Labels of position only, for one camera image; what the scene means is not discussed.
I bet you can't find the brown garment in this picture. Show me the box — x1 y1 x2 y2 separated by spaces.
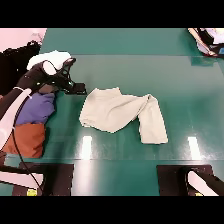
37 83 60 96

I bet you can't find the black garment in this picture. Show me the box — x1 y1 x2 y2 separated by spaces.
0 40 43 97

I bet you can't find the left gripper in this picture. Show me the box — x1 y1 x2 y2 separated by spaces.
63 79 88 96

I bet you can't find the beige shirt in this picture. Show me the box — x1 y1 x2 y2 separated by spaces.
78 86 170 146

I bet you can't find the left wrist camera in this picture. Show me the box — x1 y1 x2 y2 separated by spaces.
59 57 78 85

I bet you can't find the white garment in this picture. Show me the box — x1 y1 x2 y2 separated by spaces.
26 49 73 72

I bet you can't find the purple garment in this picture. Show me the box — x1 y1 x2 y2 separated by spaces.
14 92 57 127

